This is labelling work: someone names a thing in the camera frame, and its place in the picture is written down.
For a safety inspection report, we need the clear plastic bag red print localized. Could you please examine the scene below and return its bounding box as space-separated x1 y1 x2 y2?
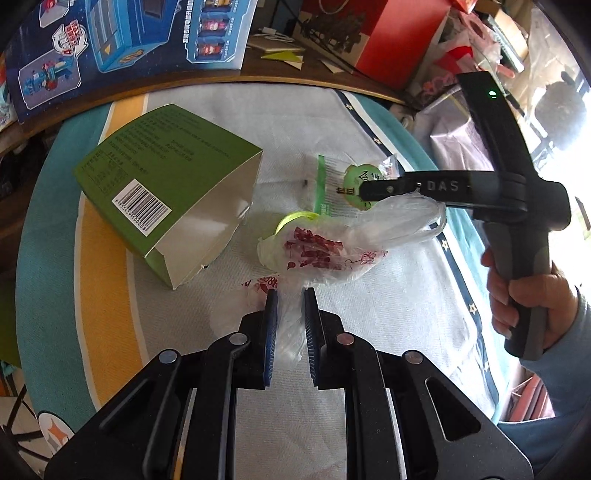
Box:
211 192 447 368

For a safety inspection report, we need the blue sleeved right forearm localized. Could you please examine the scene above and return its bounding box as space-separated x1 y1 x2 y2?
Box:
498 283 590 472

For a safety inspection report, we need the person's right hand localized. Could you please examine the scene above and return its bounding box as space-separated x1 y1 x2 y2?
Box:
481 248 579 350

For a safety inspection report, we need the green jelly snack wrapper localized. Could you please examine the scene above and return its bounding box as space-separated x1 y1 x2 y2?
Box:
314 155 399 218

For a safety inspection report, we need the green cardboard box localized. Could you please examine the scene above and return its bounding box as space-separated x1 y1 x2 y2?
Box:
74 104 263 289

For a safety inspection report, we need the teal white star blanket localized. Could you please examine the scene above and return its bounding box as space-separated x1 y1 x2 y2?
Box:
15 82 523 480

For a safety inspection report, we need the red cardboard box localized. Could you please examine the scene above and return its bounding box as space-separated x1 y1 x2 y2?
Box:
294 0 452 90

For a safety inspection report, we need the blue toy set box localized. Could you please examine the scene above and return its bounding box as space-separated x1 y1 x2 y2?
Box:
5 0 256 123

